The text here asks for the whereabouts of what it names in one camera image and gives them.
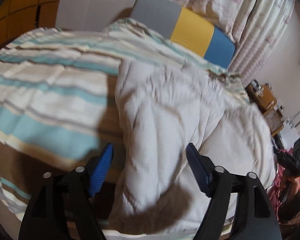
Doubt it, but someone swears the striped bed cover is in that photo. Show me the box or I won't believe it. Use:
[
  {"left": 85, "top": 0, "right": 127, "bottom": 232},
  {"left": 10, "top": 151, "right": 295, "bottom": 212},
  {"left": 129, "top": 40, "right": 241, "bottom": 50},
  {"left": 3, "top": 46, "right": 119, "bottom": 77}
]
[{"left": 0, "top": 18, "right": 249, "bottom": 239}]

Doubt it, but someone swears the wooden cane chair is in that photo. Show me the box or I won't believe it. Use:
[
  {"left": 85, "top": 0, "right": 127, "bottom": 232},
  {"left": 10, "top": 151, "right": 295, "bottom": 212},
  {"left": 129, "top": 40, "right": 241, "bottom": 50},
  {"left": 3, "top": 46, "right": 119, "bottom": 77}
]
[{"left": 263, "top": 109, "right": 284, "bottom": 137}]

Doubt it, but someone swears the white quilted puffer jacket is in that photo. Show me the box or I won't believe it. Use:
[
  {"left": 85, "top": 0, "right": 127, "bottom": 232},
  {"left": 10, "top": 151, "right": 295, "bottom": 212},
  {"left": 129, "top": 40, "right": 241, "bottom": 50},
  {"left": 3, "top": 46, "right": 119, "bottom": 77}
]
[{"left": 109, "top": 61, "right": 276, "bottom": 235}]

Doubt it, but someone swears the person's right hand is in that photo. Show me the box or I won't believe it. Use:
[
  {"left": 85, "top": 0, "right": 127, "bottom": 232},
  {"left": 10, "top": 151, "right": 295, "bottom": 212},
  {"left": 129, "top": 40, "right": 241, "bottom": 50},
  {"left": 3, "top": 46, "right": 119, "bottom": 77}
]
[{"left": 277, "top": 174, "right": 300, "bottom": 223}]

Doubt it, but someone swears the pink blanket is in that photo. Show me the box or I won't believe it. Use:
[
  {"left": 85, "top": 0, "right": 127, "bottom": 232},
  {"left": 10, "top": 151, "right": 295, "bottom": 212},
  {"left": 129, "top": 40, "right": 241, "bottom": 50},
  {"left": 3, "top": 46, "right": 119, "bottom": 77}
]
[{"left": 268, "top": 161, "right": 300, "bottom": 215}]

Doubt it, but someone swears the grey yellow blue headboard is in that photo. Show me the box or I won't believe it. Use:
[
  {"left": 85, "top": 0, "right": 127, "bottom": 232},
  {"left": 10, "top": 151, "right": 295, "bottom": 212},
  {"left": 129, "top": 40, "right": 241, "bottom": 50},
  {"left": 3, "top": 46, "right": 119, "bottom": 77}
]
[{"left": 130, "top": 0, "right": 235, "bottom": 69}]

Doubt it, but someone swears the wooden wardrobe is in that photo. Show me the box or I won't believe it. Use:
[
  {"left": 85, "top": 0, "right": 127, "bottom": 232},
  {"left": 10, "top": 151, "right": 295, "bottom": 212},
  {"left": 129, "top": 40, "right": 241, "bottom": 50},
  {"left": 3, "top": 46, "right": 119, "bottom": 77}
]
[{"left": 0, "top": 0, "right": 60, "bottom": 49}]

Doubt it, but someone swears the ship print curtain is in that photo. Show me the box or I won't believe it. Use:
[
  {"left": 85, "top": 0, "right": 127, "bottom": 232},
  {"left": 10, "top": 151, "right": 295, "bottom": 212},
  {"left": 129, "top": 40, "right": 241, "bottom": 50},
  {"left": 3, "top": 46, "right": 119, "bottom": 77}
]
[{"left": 170, "top": 0, "right": 295, "bottom": 85}]

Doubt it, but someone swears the wooden side table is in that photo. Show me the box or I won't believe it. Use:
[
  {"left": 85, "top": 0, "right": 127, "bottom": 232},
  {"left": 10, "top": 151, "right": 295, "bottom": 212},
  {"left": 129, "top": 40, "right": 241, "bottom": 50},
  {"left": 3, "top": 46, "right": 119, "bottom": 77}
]
[{"left": 245, "top": 80, "right": 277, "bottom": 114}]

